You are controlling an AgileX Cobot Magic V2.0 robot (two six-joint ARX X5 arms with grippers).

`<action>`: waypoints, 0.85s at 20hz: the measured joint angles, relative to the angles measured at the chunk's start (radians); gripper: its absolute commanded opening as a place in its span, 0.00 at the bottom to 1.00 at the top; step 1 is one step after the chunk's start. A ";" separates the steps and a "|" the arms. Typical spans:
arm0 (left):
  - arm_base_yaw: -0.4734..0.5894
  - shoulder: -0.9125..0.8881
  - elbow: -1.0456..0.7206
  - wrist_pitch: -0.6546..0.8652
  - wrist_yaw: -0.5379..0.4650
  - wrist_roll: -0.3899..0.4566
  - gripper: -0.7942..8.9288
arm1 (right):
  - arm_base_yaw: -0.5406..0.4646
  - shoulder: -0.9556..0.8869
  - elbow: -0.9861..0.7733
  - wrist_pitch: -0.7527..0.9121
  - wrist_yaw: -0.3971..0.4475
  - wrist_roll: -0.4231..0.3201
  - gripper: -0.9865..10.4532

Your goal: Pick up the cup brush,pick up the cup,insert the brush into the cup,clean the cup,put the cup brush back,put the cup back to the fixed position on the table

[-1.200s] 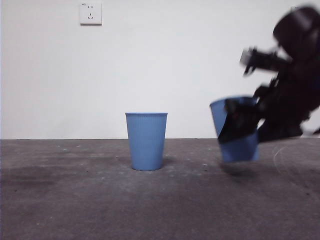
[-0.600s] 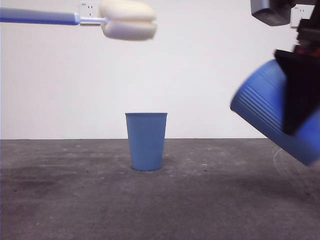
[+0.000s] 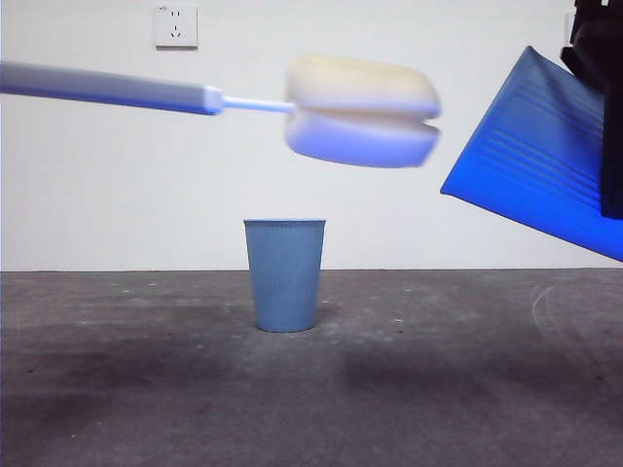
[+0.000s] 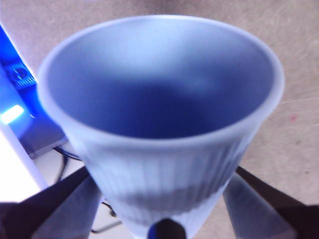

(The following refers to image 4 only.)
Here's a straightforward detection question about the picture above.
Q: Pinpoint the black camera device cable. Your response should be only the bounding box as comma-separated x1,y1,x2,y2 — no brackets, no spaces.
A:
52,145,122,235

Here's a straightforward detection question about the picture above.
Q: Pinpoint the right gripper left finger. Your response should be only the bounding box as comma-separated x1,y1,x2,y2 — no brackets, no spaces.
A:
0,168,103,239

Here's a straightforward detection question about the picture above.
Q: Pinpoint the blue ribbed plastic cup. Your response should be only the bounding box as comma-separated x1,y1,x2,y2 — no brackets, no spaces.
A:
37,14,285,239

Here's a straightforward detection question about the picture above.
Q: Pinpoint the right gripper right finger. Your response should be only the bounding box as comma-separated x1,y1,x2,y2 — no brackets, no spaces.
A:
223,166,319,239

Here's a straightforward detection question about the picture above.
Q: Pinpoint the dark grey camera device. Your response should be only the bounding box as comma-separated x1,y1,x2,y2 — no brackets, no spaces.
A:
0,23,68,160

